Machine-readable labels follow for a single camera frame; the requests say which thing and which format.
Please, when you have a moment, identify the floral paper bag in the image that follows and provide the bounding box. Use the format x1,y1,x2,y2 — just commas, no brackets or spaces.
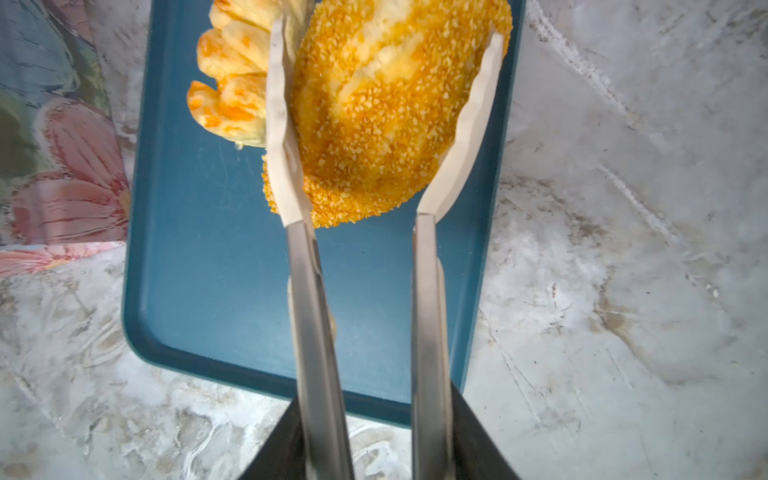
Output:
1,1,131,278

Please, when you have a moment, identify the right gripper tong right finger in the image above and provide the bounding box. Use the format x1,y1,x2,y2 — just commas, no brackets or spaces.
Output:
411,32,504,479

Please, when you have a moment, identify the large oval brown bread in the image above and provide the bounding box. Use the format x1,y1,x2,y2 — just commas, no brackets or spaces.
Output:
264,1,513,228

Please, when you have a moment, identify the teal rectangular tray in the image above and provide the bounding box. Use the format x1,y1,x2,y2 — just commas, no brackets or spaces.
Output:
123,1,525,425

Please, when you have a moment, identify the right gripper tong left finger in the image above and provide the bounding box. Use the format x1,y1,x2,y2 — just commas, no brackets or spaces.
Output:
266,16,354,479

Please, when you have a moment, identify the striped glazed bread loaf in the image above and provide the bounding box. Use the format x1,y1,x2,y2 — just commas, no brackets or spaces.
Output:
187,0,315,147

